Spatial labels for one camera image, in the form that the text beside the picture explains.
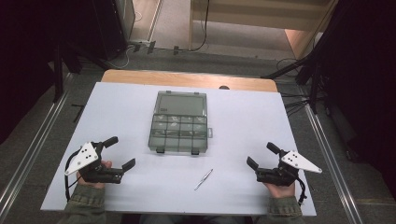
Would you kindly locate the black floor bracket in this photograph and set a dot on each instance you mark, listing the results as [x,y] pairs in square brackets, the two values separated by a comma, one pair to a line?
[77,112]

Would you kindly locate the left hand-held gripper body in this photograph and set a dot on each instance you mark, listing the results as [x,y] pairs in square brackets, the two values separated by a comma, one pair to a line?
[85,157]

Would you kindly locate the wooden table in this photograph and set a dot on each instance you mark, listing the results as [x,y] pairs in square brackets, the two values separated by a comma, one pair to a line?
[186,79]

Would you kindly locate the light wooden shelf unit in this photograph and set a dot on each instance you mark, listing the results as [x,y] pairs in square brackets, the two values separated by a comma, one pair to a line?
[249,14]

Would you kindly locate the black tripod stand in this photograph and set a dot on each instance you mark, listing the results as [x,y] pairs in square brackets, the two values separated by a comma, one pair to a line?
[62,62]
[313,74]

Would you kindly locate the clear plastic compartment box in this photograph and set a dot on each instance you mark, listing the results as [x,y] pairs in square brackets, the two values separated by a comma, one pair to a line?
[180,124]

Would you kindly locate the dark cabinet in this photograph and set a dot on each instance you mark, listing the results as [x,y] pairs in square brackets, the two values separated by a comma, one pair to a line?
[113,28]

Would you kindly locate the white table mat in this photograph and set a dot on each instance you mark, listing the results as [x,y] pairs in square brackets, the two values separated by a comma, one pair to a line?
[124,109]

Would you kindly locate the metal floor rail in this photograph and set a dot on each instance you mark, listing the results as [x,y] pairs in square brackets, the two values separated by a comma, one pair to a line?
[333,165]
[34,149]

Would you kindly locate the person's left hand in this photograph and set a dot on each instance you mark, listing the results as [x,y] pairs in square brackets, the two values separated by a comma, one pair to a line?
[91,186]

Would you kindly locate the person's right hand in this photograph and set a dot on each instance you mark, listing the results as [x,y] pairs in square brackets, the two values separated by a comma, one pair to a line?
[282,191]

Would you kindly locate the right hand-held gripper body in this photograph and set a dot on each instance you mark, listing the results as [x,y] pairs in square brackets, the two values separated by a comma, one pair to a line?
[280,175]

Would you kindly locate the metal tweezers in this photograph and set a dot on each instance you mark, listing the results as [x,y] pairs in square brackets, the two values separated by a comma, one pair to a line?
[203,179]

